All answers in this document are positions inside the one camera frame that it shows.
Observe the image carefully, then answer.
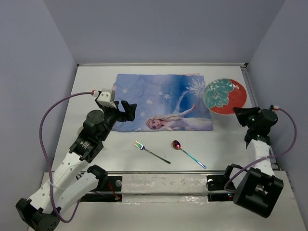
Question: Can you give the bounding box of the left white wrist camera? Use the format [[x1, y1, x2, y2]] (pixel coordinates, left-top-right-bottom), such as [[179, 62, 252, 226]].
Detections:
[[92, 89, 118, 108]]

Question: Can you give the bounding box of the teal and red plate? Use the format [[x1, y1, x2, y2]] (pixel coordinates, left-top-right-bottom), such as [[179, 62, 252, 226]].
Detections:
[[203, 78, 247, 115]]

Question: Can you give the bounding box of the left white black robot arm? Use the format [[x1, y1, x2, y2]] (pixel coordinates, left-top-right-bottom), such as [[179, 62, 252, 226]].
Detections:
[[16, 101, 137, 231]]

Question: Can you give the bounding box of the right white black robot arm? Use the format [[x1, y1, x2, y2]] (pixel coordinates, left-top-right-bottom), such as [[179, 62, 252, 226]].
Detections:
[[221, 107, 284, 218]]

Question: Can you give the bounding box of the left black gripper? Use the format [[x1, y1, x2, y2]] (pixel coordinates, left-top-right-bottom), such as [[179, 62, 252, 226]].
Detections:
[[99, 101, 136, 141]]

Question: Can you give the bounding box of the blue princess print placemat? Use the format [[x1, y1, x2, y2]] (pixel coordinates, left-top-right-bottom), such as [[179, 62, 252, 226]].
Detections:
[[113, 74, 213, 132]]

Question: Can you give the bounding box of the iridescent fork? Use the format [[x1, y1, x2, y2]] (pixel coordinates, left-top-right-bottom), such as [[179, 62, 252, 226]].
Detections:
[[134, 141, 171, 165]]

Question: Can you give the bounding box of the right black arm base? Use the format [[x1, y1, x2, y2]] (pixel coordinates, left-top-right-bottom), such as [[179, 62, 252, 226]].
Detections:
[[206, 175, 234, 202]]

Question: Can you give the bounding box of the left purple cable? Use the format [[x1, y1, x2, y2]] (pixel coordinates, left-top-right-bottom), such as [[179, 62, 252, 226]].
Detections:
[[39, 90, 121, 223]]

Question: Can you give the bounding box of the iridescent spoon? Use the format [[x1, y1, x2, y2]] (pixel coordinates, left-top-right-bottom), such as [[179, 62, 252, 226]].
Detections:
[[172, 140, 207, 169]]

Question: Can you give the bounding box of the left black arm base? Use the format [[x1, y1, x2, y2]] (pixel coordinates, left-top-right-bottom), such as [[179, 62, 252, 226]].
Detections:
[[81, 174, 123, 203]]

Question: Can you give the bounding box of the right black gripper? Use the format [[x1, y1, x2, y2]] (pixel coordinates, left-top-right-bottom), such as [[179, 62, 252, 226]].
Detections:
[[232, 106, 261, 130]]

